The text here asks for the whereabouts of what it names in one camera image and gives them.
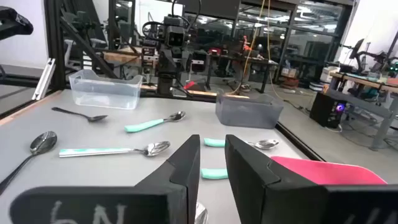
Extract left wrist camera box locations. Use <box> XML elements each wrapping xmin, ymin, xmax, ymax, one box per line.
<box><xmin>164</xmin><ymin>24</ymin><xmax>187</xmax><ymax>47</ymax></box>

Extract teal white patterned handle spoon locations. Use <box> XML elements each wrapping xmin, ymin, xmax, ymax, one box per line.
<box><xmin>58</xmin><ymin>141</ymin><xmax>171</xmax><ymax>159</ymax></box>

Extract black metal spoon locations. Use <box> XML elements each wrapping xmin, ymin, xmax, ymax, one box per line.
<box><xmin>0</xmin><ymin>130</ymin><xmax>58</xmax><ymax>196</ymax></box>
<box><xmin>51</xmin><ymin>106</ymin><xmax>109</xmax><ymax>123</ymax></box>

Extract green handled metal spoon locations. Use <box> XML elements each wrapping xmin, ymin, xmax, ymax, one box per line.
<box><xmin>200</xmin><ymin>167</ymin><xmax>229</xmax><ymax>180</ymax></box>
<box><xmin>203</xmin><ymin>138</ymin><xmax>280</xmax><ymax>150</ymax></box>
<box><xmin>124</xmin><ymin>111</ymin><xmax>187</xmax><ymax>134</ymax></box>

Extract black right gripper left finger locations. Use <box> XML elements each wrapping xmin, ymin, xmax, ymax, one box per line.
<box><xmin>9</xmin><ymin>134</ymin><xmax>201</xmax><ymax>224</ymax></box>

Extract red plastic bin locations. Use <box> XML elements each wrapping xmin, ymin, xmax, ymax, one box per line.
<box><xmin>270</xmin><ymin>156</ymin><xmax>388</xmax><ymax>185</ymax></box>

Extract clear plastic bin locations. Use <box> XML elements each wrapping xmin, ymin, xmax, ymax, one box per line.
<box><xmin>68</xmin><ymin>68</ymin><xmax>144</xmax><ymax>110</ymax></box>

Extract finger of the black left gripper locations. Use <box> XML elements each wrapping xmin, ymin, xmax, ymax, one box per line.
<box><xmin>160</xmin><ymin>47</ymin><xmax>177</xmax><ymax>74</ymax></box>
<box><xmin>175</xmin><ymin>48</ymin><xmax>191</xmax><ymax>74</ymax></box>

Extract grey table mat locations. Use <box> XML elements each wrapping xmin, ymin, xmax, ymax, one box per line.
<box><xmin>0</xmin><ymin>88</ymin><xmax>312</xmax><ymax>224</ymax></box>

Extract wooden workbench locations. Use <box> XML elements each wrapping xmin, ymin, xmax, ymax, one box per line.
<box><xmin>102</xmin><ymin>46</ymin><xmax>144</xmax><ymax>66</ymax></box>

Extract yellow cable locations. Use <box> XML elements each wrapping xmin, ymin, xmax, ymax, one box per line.
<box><xmin>229</xmin><ymin>0</ymin><xmax>274</xmax><ymax>96</ymax></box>

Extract black computer tower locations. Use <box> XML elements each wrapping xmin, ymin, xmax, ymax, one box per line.
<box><xmin>309</xmin><ymin>91</ymin><xmax>348</xmax><ymax>129</ymax></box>

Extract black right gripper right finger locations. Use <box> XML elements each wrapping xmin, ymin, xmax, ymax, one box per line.
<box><xmin>224</xmin><ymin>134</ymin><xmax>398</xmax><ymax>224</ymax></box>

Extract dark grey plastic bin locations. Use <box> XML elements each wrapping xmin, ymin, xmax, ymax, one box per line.
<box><xmin>215</xmin><ymin>90</ymin><xmax>284</xmax><ymax>130</ymax></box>

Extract black desk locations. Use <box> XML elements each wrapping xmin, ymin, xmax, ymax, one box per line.
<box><xmin>205</xmin><ymin>52</ymin><xmax>279</xmax><ymax>94</ymax></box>

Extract silver aluminium profile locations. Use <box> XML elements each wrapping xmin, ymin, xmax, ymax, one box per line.
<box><xmin>32</xmin><ymin>58</ymin><xmax>57</xmax><ymax>101</ymax></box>

